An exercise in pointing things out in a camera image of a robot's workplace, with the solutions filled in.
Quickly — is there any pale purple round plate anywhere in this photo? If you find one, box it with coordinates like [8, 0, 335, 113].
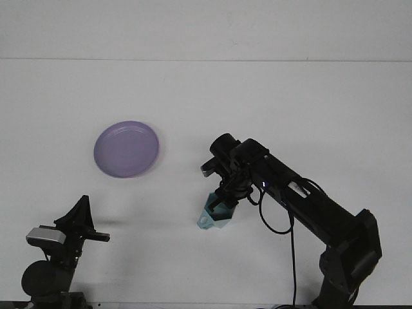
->
[93, 120, 160, 179]

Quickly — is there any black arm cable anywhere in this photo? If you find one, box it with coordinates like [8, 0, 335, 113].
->
[246, 178, 326, 306]

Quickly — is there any pale blue faceted cup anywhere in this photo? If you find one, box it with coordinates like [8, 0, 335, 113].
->
[196, 192, 238, 231]

